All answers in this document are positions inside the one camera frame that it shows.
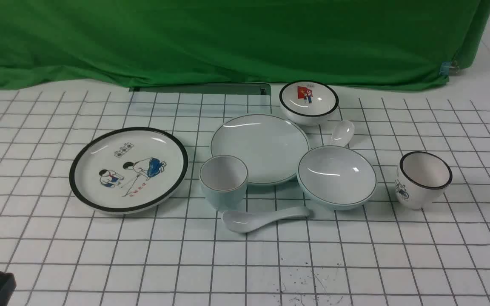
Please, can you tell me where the pale blue cup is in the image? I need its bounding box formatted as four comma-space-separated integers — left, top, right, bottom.
199, 155, 248, 211

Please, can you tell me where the pale blue ceramic spoon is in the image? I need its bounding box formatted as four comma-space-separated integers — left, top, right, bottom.
221, 207, 311, 234

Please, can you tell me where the pale blue shallow bowl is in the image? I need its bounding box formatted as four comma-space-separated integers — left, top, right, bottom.
297, 145, 377, 210

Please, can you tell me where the pale blue flat plate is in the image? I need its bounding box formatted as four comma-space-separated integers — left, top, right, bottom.
210, 114, 311, 186

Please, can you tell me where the black-rimmed cartoon bowl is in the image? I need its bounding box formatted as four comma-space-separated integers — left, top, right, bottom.
279, 81, 339, 126

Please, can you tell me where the black-rimmed cartoon plate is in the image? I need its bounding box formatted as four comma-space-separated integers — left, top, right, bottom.
69, 127, 189, 215

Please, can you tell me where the green backdrop cloth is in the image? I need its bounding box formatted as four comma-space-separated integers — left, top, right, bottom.
0, 0, 490, 91

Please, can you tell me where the black-rimmed white cup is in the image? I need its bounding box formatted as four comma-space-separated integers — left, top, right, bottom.
395, 151, 453, 210

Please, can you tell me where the blue binder clip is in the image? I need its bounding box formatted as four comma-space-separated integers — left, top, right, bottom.
439, 61, 460, 76

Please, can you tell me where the white printed-handle spoon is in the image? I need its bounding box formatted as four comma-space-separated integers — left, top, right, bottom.
329, 120, 355, 147

